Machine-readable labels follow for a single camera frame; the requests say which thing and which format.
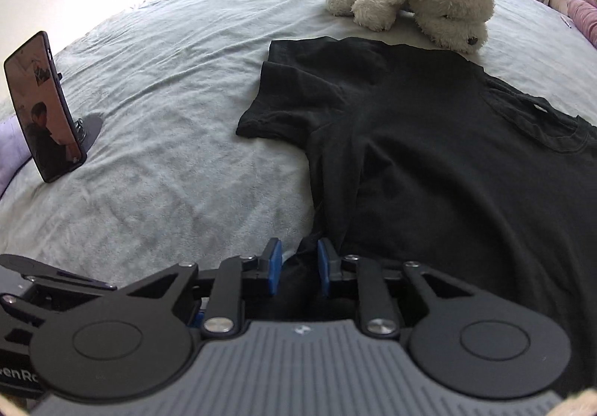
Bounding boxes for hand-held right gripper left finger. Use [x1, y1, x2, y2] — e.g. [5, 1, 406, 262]
[116, 238, 283, 336]

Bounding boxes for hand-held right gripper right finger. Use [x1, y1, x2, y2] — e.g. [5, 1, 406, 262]
[317, 237, 479, 337]

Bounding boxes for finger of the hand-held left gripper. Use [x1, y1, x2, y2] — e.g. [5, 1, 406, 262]
[0, 254, 118, 305]

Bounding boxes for black t-shirt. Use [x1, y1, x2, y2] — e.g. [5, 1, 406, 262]
[235, 35, 597, 398]

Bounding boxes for purple cloth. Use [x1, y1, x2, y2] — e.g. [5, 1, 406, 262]
[0, 115, 35, 198]

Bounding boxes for dark phone stand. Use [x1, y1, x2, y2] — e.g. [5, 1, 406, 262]
[56, 71, 104, 150]

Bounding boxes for black smartphone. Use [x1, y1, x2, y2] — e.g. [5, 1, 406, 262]
[4, 30, 88, 184]

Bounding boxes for white plush dog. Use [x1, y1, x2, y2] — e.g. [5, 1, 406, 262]
[325, 0, 496, 55]

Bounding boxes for pink quilt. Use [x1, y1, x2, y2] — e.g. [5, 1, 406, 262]
[566, 0, 597, 49]

